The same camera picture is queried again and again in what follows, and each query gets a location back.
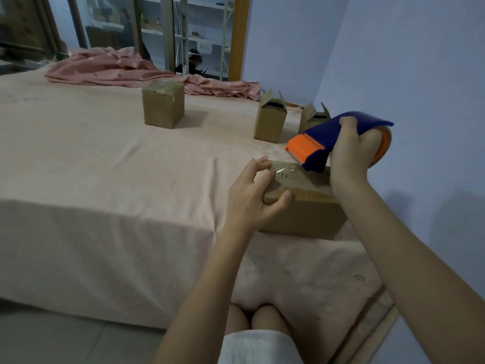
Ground person's right hand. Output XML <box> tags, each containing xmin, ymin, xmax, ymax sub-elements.
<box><xmin>329</xmin><ymin>116</ymin><xmax>384</xmax><ymax>190</ymax></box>

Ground person's left hand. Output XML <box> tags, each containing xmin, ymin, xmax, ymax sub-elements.
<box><xmin>224</xmin><ymin>156</ymin><xmax>293</xmax><ymax>236</ymax></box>

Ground partly taped cardboard box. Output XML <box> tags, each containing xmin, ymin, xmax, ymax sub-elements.
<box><xmin>259</xmin><ymin>161</ymin><xmax>348</xmax><ymax>241</ymax></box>

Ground blue and orange tape dispenser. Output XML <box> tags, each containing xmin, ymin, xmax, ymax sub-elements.
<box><xmin>284</xmin><ymin>111</ymin><xmax>395</xmax><ymax>174</ymax></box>

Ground person's left forearm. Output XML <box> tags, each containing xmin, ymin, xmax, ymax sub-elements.
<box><xmin>152</xmin><ymin>223</ymin><xmax>259</xmax><ymax>364</ymax></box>

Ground person's right forearm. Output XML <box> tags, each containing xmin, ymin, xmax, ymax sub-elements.
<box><xmin>331</xmin><ymin>179</ymin><xmax>485</xmax><ymax>364</ymax></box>

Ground open cardboard box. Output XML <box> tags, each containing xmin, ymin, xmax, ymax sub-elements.
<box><xmin>253</xmin><ymin>89</ymin><xmax>288</xmax><ymax>144</ymax></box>
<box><xmin>298</xmin><ymin>102</ymin><xmax>332</xmax><ymax>135</ymax></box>

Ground sealed cardboard box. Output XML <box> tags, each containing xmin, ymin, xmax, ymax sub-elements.
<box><xmin>141</xmin><ymin>79</ymin><xmax>186</xmax><ymax>130</ymax></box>

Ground person's legs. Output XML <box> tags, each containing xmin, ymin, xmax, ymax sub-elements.
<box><xmin>224</xmin><ymin>303</ymin><xmax>293</xmax><ymax>337</ymax></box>

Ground white metal shelf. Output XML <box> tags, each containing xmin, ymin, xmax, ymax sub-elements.
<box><xmin>136</xmin><ymin>0</ymin><xmax>234</xmax><ymax>81</ymax></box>

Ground white shorts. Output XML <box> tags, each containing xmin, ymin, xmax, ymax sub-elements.
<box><xmin>217</xmin><ymin>329</ymin><xmax>304</xmax><ymax>364</ymax></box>

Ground pink bed sheet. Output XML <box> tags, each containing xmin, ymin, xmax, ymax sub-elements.
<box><xmin>0</xmin><ymin>67</ymin><xmax>395</xmax><ymax>364</ymax></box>

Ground pink dotted blanket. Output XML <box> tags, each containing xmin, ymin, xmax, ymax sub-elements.
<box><xmin>44</xmin><ymin>47</ymin><xmax>264</xmax><ymax>102</ymax></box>

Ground dark wooden cabinet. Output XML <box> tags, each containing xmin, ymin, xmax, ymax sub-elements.
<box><xmin>0</xmin><ymin>0</ymin><xmax>69</xmax><ymax>62</ymax></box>

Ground yellow wooden door frame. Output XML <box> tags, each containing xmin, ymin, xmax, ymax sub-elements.
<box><xmin>228</xmin><ymin>0</ymin><xmax>251</xmax><ymax>82</ymax></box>

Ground wooden bed frame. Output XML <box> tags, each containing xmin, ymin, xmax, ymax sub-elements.
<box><xmin>330</xmin><ymin>285</ymin><xmax>401</xmax><ymax>364</ymax></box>

